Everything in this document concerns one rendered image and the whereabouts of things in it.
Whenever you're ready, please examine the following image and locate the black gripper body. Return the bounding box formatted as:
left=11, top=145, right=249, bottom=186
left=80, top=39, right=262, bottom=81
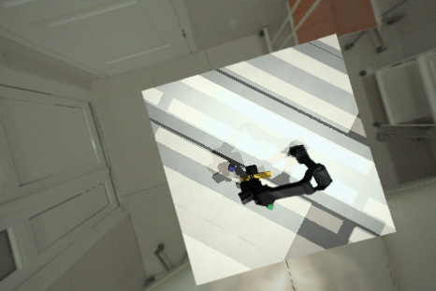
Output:
left=245, top=165, right=262, bottom=187

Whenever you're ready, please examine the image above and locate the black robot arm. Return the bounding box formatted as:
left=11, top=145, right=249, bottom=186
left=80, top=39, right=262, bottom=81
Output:
left=238, top=145, right=332, bottom=207

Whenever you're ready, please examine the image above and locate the yellow bar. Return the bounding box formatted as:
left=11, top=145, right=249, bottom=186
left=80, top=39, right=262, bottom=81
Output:
left=240, top=171, right=271, bottom=181

